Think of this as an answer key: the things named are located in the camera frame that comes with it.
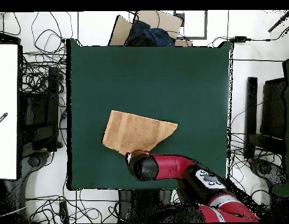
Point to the dark blue garment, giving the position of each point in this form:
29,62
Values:
153,35

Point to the black stand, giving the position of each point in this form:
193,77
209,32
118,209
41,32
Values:
39,140
251,105

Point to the white board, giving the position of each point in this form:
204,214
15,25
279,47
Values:
7,81

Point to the tan terry towel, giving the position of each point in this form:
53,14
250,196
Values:
135,133

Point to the black rod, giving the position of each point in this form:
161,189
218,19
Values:
278,23

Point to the black strip with print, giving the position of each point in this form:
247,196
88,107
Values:
1,120

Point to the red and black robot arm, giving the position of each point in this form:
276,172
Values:
172,166

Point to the black power strip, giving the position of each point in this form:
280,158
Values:
63,211

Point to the black power adapter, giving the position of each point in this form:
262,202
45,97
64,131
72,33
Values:
241,39

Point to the dark green table cloth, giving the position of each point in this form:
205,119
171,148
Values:
146,81

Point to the black rectangular frame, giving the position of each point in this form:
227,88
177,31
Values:
205,25

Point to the brown cardboard sheet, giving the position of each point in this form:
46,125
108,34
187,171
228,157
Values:
122,30
165,21

